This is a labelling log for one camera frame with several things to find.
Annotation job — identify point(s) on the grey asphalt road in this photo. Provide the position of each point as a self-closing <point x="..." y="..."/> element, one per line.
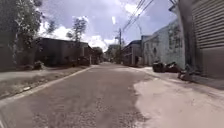
<point x="90" y="96"/>

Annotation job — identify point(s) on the tall thin tree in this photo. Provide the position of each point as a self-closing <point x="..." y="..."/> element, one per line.
<point x="80" y="28"/>

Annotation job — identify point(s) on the pale concrete roadside strip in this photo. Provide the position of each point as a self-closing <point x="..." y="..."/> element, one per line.
<point x="180" y="103"/>

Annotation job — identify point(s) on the dark brown building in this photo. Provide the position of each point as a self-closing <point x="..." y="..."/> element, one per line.
<point x="131" y="51"/>

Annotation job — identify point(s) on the large dark trees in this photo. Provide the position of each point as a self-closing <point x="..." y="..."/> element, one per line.
<point x="20" y="26"/>

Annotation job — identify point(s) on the building with louvred wall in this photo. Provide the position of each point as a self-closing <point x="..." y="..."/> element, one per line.
<point x="210" y="30"/>

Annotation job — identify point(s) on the dark bushy tree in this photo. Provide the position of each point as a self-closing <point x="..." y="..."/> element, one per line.
<point x="97" y="55"/>

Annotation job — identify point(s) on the distant trees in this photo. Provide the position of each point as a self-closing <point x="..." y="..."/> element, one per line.
<point x="112" y="52"/>

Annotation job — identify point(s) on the pale kerb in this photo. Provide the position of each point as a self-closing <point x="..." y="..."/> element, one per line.
<point x="50" y="85"/>

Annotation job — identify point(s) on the pale building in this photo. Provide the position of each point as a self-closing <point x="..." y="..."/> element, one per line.
<point x="163" y="45"/>

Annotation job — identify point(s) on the dark low building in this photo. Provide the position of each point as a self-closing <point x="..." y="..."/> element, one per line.
<point x="56" y="51"/>

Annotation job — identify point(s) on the dark vehicle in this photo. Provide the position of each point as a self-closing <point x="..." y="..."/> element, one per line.
<point x="159" y="67"/>
<point x="173" y="67"/>

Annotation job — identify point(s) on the dirt and grass verge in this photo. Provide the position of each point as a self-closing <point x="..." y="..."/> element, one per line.
<point x="30" y="80"/>

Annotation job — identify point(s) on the utility pole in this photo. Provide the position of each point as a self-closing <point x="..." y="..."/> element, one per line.
<point x="120" y="43"/>

